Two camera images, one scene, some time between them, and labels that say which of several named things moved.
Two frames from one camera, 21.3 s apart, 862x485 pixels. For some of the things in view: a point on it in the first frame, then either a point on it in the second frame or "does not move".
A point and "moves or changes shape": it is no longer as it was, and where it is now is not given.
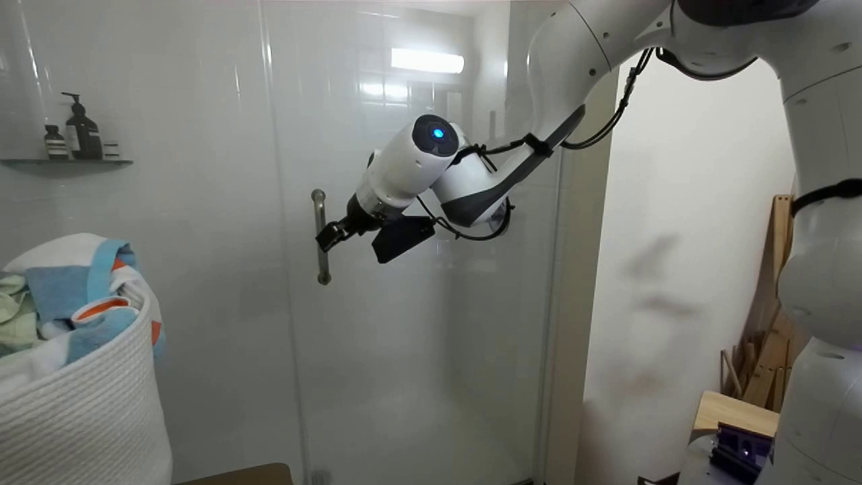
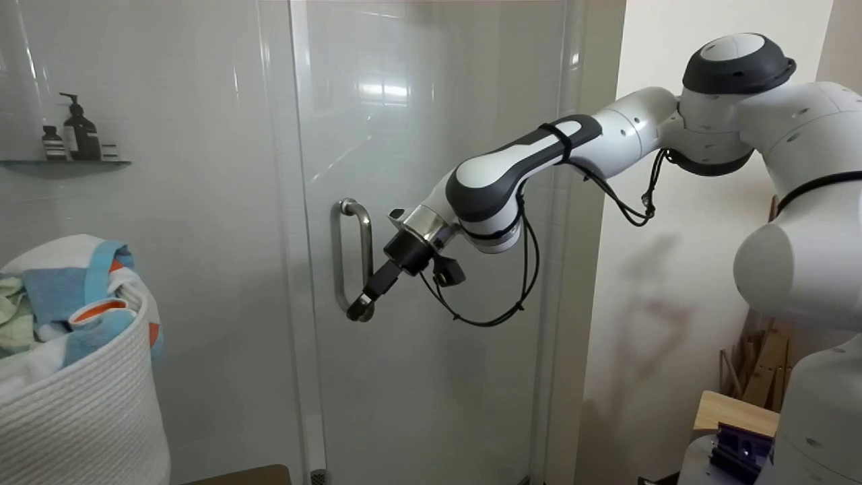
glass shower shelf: [64, 165] does not move
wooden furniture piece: [750, 376] does not move
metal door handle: [319, 198] to [358, 207]
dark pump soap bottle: [86, 140] does not move
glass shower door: [445, 361] moves or changes shape
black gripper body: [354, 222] to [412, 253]
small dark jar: [56, 144] does not move
